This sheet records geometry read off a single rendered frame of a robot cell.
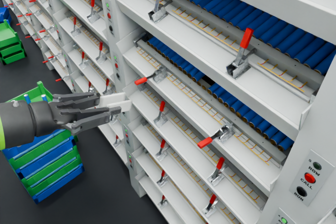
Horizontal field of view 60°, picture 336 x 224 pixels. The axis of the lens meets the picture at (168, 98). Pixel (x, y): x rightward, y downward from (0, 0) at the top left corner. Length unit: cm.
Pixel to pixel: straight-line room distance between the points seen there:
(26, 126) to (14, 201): 123
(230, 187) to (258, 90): 37
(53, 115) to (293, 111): 48
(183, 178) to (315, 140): 65
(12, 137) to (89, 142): 132
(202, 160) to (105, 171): 99
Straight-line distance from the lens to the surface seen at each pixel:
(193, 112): 75
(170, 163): 110
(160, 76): 83
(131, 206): 165
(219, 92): 75
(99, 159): 184
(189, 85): 77
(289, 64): 55
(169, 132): 95
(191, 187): 105
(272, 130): 68
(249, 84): 55
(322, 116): 47
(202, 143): 65
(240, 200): 83
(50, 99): 155
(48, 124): 65
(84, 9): 126
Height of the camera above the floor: 146
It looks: 43 degrees down
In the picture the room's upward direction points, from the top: straight up
